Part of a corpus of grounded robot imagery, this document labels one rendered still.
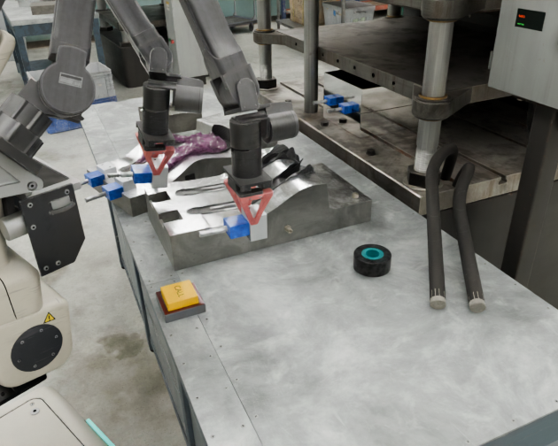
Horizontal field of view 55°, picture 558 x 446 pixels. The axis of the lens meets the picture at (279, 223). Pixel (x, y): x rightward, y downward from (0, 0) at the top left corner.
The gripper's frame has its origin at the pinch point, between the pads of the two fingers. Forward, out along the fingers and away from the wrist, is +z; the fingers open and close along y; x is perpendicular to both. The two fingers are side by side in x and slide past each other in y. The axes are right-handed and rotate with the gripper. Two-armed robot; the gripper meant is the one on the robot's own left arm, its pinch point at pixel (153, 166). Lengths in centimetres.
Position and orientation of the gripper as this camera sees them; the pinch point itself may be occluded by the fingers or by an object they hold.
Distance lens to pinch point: 127.9
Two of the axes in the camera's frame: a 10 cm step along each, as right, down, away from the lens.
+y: -4.1, -5.6, 7.2
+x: -9.0, 1.1, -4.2
